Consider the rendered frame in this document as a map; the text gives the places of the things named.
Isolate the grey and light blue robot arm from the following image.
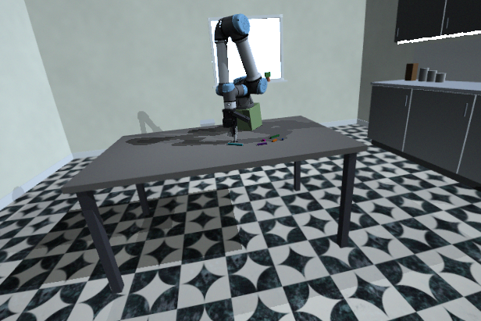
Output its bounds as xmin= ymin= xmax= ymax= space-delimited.
xmin=214 ymin=14 xmax=267 ymax=109

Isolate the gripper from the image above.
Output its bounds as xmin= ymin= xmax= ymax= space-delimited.
xmin=222 ymin=108 xmax=237 ymax=142

